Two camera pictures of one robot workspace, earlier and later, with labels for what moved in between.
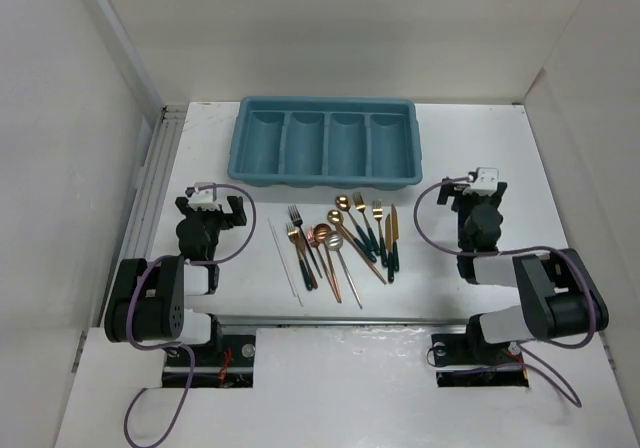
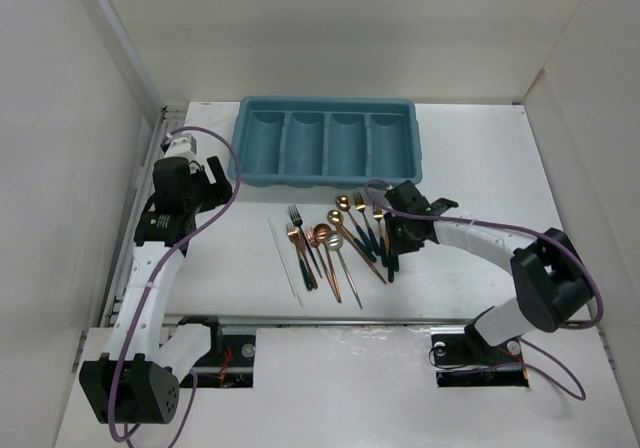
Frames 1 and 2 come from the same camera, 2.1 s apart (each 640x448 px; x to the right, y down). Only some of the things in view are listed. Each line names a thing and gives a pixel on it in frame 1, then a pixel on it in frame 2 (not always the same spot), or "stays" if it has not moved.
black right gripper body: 464,204 → 401,237
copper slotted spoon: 322,234 stays
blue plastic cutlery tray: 342,142 stays
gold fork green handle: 377,211 stays
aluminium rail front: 298,319 stays
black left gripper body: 213,221 → 204,194
